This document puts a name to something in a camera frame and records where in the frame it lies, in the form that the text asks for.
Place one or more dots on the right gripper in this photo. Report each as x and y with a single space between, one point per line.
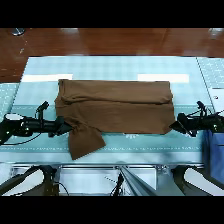
183 124

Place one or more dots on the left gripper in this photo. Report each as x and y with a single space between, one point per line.
60 126

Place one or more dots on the brown T-shirt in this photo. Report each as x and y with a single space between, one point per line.
116 106

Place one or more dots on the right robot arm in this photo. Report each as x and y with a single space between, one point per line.
213 122

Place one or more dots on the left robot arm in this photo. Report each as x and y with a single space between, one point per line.
33 125

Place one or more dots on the blue garment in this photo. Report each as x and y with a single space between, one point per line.
216 156

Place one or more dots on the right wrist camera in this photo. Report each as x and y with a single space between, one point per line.
201 107

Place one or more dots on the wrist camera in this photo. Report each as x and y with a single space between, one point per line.
42 107
201 107

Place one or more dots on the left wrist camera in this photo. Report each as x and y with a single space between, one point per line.
42 107

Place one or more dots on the silver frame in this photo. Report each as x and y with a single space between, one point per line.
140 186

